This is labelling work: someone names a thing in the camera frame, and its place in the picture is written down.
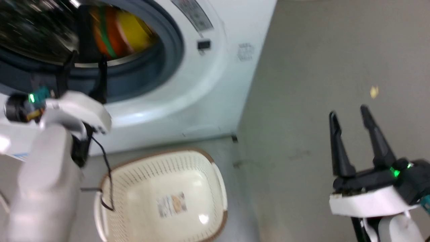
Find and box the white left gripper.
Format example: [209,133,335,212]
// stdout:
[44,50,112,134]

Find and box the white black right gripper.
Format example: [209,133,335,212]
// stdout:
[328,105,420,218]

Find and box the cream plastic laundry basket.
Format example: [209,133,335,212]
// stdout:
[94,148,229,242]

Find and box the white front-load washing machine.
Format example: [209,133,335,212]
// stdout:
[0,0,278,162]

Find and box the printed label sticker in basket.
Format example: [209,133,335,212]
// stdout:
[156,192,188,218]

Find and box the orange yellow green garment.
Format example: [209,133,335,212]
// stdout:
[89,6,159,61]

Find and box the grey washer instruction label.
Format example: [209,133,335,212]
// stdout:
[171,0,214,33]

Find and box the pale sticker on washer side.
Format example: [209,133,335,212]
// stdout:
[236,43,255,62]

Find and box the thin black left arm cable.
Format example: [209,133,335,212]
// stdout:
[80,134,115,212]

